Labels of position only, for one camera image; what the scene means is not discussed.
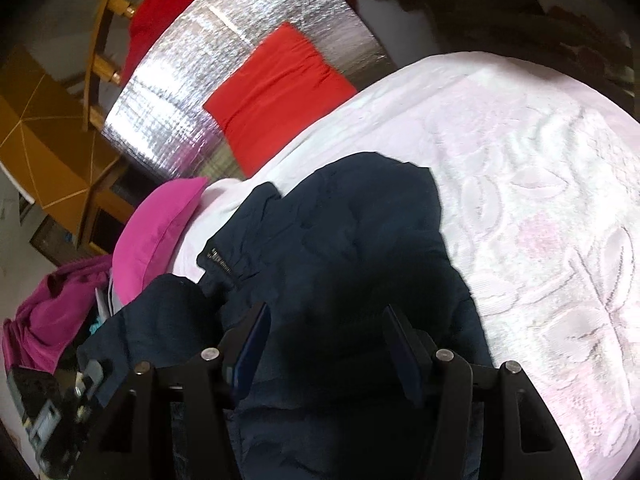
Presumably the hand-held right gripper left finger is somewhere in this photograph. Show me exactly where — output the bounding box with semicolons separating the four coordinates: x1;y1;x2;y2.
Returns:
90;301;272;480

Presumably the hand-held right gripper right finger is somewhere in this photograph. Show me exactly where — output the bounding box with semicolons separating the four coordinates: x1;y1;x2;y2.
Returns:
381;304;584;480

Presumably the navy blue jacket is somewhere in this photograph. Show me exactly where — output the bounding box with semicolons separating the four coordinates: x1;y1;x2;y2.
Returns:
77;152;493;480

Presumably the magenta cloth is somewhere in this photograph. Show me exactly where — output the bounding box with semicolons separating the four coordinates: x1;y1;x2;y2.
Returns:
2;255;113;376

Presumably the light grey cloth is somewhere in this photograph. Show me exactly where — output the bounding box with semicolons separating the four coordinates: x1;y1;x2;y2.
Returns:
95;280;128;331

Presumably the pink pillow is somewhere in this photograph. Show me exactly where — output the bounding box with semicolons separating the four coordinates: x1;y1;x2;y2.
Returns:
111;176;211;306

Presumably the white pink embossed blanket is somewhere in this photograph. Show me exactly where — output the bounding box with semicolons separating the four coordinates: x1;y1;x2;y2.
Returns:
170;52;640;480

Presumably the folded orange-red cloth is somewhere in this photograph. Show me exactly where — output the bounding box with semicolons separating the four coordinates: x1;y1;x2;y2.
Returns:
202;22;358;178

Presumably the silver foil mat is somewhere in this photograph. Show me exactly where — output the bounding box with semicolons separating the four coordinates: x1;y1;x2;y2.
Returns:
102;0;396;183

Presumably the wooden chair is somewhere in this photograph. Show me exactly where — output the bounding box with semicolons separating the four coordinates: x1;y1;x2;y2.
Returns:
30;0;166;261

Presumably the red cloth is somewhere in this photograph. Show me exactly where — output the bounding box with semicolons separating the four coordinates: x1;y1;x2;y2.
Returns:
122;0;241;81

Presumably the dark wooden furniture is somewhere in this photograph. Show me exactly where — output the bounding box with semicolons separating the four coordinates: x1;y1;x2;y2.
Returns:
310;0;640;126

